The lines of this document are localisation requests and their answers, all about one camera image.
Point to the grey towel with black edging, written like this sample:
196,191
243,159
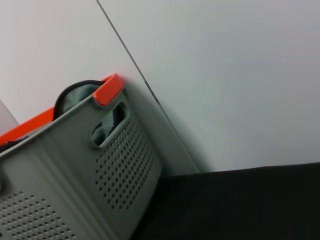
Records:
75,96

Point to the grey storage box orange rim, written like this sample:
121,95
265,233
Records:
75,175

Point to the black tablecloth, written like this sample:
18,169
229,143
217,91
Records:
237,205

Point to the white folding partition screen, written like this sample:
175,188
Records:
225,75

